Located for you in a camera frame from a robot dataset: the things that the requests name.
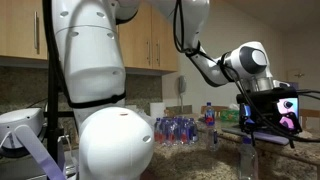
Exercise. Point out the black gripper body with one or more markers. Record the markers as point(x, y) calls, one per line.
point(263, 110)

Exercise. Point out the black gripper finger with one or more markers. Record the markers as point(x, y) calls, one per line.
point(253, 136)
point(289, 136)

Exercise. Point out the small clear blue-label water bottle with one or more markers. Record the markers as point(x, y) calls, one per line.
point(248, 163)

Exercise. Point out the Fiji water bottle red flower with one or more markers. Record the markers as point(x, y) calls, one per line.
point(209, 115)

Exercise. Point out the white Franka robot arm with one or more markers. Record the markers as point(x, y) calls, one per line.
point(93, 50)

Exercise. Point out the grey open laptop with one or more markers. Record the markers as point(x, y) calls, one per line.
point(268, 138)

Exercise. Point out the shrink-wrapped pack of water bottles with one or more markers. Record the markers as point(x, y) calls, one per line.
point(175, 131)

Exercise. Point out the beige woven placemat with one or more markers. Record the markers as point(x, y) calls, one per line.
point(305, 134)

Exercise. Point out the green floral tissue box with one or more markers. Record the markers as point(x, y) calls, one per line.
point(230, 115)

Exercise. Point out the flat screen on stand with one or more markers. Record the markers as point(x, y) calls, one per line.
point(293, 85)

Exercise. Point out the white paper towel roll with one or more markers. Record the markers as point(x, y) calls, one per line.
point(157, 110)

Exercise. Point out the black camera stand pole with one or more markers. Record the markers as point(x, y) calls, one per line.
point(53, 126)

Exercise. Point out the light wooden wall cabinets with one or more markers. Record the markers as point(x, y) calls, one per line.
point(20, 26)

